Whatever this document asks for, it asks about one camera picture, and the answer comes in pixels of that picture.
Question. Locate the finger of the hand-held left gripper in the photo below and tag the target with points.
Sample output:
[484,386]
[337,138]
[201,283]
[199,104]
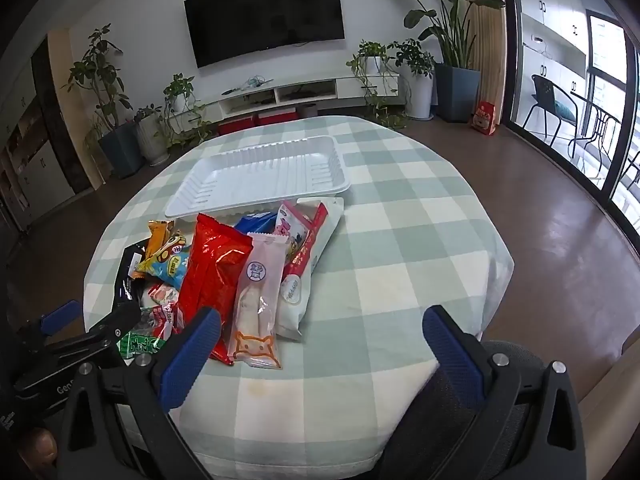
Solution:
[60,317]
[112,330]

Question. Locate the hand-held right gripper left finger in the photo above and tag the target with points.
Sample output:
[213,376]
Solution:
[192,355]

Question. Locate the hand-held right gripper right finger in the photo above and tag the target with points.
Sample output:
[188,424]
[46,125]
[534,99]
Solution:
[452,355]

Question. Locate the green snack packet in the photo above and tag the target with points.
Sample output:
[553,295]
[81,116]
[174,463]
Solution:
[137,345]

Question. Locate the black snack packet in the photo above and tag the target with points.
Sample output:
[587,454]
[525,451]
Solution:
[127,280]

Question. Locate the clear pink bun packet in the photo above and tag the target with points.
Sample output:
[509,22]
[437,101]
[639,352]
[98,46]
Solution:
[257,305]

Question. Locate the red foil snack packet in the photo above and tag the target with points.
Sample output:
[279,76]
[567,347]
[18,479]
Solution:
[210,270]

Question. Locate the blue yellow panda snack packet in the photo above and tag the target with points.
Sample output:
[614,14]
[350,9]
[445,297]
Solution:
[167,262]

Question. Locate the orange snack packet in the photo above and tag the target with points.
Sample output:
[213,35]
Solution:
[160,237]

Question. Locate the white packet with red stripe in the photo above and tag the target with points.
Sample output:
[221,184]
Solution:
[295,300]

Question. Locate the pink cartoon snack packet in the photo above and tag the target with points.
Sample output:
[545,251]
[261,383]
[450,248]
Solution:
[292,230]

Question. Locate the white plastic tray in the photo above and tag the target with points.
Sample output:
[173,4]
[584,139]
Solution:
[260,175]

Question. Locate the person's left hand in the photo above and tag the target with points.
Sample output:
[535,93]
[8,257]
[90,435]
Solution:
[37,447]

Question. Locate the wooden display cabinet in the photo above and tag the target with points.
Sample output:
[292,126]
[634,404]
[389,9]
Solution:
[45,160]

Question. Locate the tall plant in dark pot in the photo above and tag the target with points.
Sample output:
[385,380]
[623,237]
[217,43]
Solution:
[120,152]

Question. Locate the plant in ribbed white pot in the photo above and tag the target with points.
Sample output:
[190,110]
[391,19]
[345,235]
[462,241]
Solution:
[150,142]

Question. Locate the red storage box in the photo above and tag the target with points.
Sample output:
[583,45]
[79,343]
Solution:
[277,117]
[237,125]

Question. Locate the red paper bag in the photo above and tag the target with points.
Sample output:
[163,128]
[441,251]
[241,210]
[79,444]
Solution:
[484,119]

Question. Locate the trailing plant in white pot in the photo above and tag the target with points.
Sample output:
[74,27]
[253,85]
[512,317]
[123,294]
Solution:
[372,62]
[180,92]

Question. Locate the black balcony chair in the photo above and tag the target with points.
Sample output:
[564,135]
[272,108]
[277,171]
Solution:
[631,170]
[547,95]

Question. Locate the large-leaf plant in dark pot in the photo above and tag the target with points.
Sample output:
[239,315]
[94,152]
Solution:
[457,92]

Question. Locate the bushy plant in white pot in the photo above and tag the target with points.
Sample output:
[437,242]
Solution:
[417,92]

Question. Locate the grey round bin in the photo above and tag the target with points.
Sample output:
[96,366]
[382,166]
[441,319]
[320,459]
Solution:
[308,110]

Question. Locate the glass balcony table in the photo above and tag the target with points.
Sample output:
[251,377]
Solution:
[597,110]

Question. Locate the white TV cabinet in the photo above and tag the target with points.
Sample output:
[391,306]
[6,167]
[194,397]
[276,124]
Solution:
[300,90]

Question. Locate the wooden slat panel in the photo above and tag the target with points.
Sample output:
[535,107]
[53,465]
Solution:
[487,45]

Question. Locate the black wall television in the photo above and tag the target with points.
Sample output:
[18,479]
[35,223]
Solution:
[265,15]

